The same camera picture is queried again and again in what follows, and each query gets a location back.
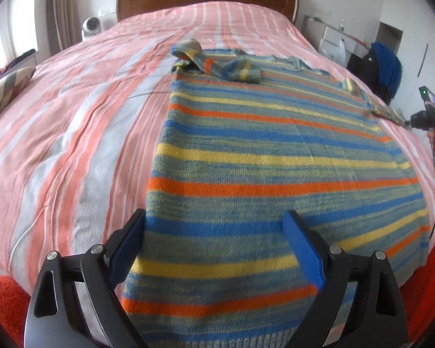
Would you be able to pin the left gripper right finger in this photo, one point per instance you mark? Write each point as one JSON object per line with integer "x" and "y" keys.
{"x": 377, "y": 315}

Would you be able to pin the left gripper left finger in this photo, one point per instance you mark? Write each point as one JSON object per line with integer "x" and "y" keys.
{"x": 55, "y": 317}

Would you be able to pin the striped knit sweater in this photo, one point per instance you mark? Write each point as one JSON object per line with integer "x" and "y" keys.
{"x": 245, "y": 139}

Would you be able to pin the black chair with clothes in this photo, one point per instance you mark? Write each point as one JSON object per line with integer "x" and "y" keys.
{"x": 366, "y": 69}

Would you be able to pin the orange fleece trousers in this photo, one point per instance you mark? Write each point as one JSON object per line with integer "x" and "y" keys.
{"x": 418, "y": 295}

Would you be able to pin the blue garment on chair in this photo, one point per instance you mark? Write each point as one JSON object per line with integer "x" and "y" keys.
{"x": 389, "y": 68}

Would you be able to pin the white wardrobe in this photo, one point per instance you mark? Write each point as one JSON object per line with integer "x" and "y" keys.
{"x": 416, "y": 20}

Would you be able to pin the white side table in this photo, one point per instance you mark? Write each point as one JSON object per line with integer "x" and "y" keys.
{"x": 331, "y": 43}

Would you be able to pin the pink striped bed cover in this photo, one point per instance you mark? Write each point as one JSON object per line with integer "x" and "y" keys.
{"x": 77, "y": 144}

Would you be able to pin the striped zigzag pillow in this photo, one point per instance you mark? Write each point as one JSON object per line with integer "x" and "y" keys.
{"x": 12, "y": 84}

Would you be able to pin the white window cabinet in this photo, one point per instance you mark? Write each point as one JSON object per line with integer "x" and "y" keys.
{"x": 27, "y": 59}

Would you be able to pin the beige curtain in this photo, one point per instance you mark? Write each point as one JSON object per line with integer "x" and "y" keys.
{"x": 64, "y": 29}

